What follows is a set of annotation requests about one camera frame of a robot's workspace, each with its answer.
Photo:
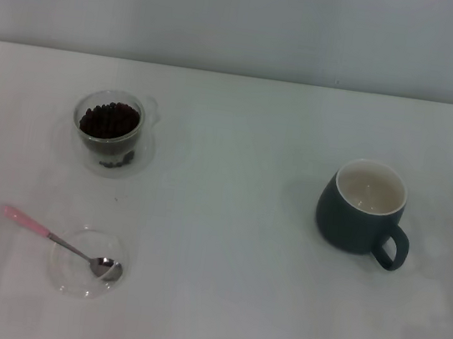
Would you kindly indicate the clear glass saucer with beans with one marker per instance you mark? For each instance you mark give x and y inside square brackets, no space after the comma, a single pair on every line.
[146,158]

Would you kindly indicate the dark mug with white interior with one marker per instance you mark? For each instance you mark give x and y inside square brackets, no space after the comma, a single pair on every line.
[341,223]

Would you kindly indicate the clear glass cup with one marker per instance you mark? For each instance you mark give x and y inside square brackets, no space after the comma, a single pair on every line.
[105,148]

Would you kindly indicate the empty clear glass saucer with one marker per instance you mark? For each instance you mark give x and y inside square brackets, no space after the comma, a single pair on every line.
[67,278]

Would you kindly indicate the loose coffee beans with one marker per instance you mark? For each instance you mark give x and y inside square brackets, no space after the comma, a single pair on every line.
[120,161]

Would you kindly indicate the coffee bean pile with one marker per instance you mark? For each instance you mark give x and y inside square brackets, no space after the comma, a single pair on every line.
[109,119]

